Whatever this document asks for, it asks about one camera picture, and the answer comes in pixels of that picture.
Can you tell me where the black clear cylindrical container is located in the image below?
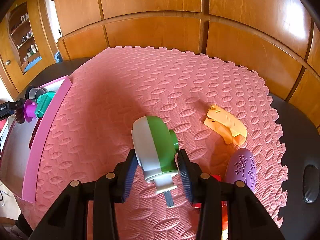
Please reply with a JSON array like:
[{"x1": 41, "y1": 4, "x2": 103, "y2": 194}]
[{"x1": 25, "y1": 86, "x2": 47, "y2": 101}]

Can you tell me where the red glossy lipstick case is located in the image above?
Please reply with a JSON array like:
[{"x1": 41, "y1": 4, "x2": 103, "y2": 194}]
[{"x1": 28, "y1": 121, "x2": 40, "y2": 149}]

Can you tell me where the orange plastic clip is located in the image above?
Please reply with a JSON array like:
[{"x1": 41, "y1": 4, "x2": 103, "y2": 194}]
[{"x1": 204, "y1": 105, "x2": 247, "y2": 146}]

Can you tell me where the wooden cabinet with shelves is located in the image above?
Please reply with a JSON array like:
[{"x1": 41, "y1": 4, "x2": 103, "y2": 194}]
[{"x1": 1, "y1": 0, "x2": 57, "y2": 99}]

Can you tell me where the green white round gadget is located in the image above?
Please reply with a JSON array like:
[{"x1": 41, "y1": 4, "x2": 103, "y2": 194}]
[{"x1": 131, "y1": 116, "x2": 179, "y2": 207}]

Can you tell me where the pink white cardboard box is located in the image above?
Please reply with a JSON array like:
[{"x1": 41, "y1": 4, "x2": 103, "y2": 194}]
[{"x1": 1, "y1": 76, "x2": 72, "y2": 203}]

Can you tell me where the red block toy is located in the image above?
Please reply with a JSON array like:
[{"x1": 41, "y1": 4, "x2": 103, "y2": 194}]
[{"x1": 191, "y1": 174, "x2": 230, "y2": 230}]

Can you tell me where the black table face cushion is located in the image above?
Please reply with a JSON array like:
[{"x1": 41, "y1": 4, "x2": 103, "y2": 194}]
[{"x1": 303, "y1": 165, "x2": 319, "y2": 204}]

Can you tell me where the pink foam puzzle mat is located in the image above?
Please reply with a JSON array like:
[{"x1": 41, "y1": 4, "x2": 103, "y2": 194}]
[{"x1": 18, "y1": 47, "x2": 287, "y2": 229}]

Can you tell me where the magenta plastic funnel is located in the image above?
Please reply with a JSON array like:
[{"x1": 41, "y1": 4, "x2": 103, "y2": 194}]
[{"x1": 23, "y1": 99, "x2": 37, "y2": 122}]

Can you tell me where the dark brown ridged piece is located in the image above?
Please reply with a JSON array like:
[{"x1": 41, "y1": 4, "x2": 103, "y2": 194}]
[{"x1": 15, "y1": 99, "x2": 25, "y2": 124}]

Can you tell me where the teal plastic funnel piece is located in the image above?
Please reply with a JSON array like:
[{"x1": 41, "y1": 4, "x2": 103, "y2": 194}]
[{"x1": 35, "y1": 92, "x2": 56, "y2": 118}]

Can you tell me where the purple embossed oval case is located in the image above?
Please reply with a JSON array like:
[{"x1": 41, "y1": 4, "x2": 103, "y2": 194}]
[{"x1": 225, "y1": 148, "x2": 257, "y2": 191}]

